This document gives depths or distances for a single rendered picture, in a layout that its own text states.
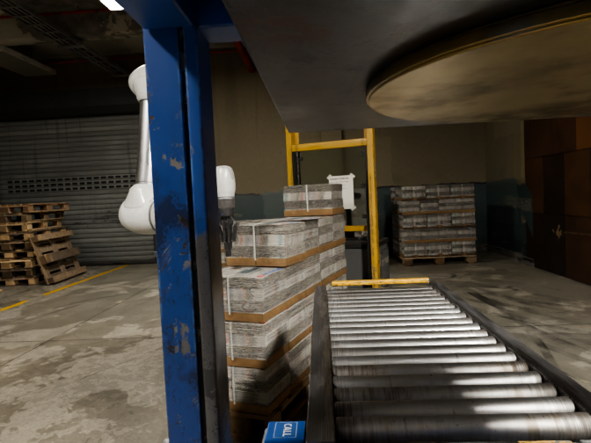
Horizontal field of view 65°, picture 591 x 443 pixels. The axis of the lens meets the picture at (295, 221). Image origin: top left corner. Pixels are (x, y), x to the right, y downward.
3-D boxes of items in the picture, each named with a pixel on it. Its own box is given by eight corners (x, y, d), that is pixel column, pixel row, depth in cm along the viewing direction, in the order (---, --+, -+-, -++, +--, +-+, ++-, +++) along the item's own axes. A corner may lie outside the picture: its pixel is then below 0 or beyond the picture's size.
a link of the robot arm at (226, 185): (240, 196, 234) (218, 197, 240) (238, 165, 233) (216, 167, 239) (228, 196, 225) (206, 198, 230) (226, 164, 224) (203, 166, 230)
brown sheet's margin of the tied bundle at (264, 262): (259, 265, 256) (259, 257, 256) (282, 258, 283) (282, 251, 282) (286, 266, 250) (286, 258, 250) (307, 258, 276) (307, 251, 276)
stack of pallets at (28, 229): (24, 274, 868) (18, 204, 862) (75, 272, 870) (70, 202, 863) (-24, 288, 735) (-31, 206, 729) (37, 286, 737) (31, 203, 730)
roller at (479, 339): (326, 355, 133) (325, 338, 133) (495, 351, 131) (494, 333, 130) (326, 361, 128) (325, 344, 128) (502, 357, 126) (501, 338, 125)
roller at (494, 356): (327, 373, 120) (326, 353, 120) (514, 367, 118) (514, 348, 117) (327, 381, 115) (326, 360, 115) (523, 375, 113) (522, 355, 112)
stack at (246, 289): (203, 433, 243) (193, 274, 239) (290, 358, 351) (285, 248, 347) (271, 445, 228) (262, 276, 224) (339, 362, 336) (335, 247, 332)
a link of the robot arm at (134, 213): (148, 233, 194) (110, 233, 203) (174, 235, 208) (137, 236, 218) (156, 54, 200) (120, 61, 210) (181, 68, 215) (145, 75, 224)
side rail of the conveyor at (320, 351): (315, 312, 212) (314, 286, 211) (327, 311, 211) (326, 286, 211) (306, 511, 78) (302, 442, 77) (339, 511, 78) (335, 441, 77)
